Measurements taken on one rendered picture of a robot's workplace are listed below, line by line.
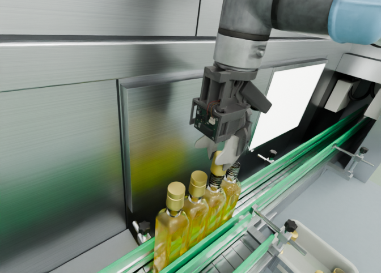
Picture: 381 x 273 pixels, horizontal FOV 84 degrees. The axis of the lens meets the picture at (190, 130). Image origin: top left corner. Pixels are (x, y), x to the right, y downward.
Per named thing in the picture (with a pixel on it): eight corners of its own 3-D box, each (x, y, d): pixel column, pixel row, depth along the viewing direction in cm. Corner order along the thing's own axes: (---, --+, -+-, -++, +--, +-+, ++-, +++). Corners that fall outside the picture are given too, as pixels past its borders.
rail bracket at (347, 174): (319, 170, 111) (340, 134, 99) (354, 191, 101) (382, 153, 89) (315, 173, 108) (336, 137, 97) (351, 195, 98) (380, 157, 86)
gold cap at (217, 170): (217, 163, 49) (221, 148, 47) (229, 172, 47) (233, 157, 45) (207, 168, 47) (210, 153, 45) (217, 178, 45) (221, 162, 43)
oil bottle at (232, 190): (215, 217, 68) (229, 167, 57) (228, 231, 64) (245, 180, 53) (202, 226, 65) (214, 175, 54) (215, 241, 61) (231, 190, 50)
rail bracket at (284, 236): (249, 220, 68) (260, 193, 62) (297, 264, 58) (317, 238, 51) (243, 224, 66) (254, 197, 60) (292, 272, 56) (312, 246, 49)
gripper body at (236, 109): (187, 126, 39) (196, 60, 33) (219, 116, 44) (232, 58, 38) (216, 148, 34) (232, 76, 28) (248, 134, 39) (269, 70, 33)
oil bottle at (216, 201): (201, 226, 65) (214, 175, 53) (214, 241, 61) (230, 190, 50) (187, 237, 61) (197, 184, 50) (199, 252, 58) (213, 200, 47)
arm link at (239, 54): (238, 32, 36) (282, 42, 31) (233, 59, 38) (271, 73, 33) (206, 30, 31) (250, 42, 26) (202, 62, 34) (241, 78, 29)
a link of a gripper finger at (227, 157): (207, 178, 41) (209, 136, 38) (227, 167, 45) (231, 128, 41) (218, 186, 39) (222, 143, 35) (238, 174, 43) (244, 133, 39)
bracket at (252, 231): (248, 236, 71) (254, 224, 67) (272, 260, 65) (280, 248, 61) (241, 242, 69) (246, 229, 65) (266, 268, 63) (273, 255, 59)
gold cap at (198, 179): (197, 182, 48) (200, 167, 45) (208, 192, 45) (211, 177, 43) (185, 188, 46) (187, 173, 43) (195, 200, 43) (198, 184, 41)
